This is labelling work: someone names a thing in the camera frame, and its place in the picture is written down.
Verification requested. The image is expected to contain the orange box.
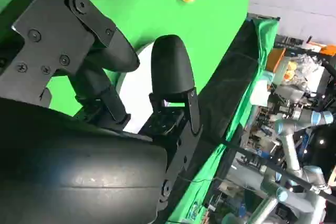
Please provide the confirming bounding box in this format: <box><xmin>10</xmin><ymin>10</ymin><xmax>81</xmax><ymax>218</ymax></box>
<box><xmin>266</xmin><ymin>48</ymin><xmax>286</xmax><ymax>73</ymax></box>

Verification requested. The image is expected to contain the green cloth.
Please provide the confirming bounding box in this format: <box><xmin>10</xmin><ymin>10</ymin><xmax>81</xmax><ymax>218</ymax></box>
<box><xmin>0</xmin><ymin>0</ymin><xmax>280</xmax><ymax>224</ymax></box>

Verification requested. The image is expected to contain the clear bag with yellow items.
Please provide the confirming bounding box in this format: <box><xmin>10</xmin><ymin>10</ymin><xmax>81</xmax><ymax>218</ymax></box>
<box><xmin>272</xmin><ymin>55</ymin><xmax>299</xmax><ymax>83</ymax></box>

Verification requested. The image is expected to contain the black table edge skirt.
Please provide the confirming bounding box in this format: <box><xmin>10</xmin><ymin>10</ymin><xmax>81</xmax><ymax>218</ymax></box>
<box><xmin>167</xmin><ymin>18</ymin><xmax>266</xmax><ymax>224</ymax></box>

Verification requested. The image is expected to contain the black pole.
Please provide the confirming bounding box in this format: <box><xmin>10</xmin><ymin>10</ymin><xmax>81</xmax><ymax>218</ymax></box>
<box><xmin>223</xmin><ymin>142</ymin><xmax>336</xmax><ymax>201</ymax></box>

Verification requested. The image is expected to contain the white box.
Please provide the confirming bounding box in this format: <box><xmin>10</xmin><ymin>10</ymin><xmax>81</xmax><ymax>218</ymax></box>
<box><xmin>250</xmin><ymin>79</ymin><xmax>269</xmax><ymax>107</ymax></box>

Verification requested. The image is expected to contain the lilac plate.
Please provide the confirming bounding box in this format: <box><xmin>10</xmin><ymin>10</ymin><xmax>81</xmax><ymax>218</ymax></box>
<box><xmin>114</xmin><ymin>42</ymin><xmax>158</xmax><ymax>134</ymax></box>

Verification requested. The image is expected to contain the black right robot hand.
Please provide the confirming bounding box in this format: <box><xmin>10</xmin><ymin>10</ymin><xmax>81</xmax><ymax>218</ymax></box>
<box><xmin>0</xmin><ymin>0</ymin><xmax>204</xmax><ymax>224</ymax></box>

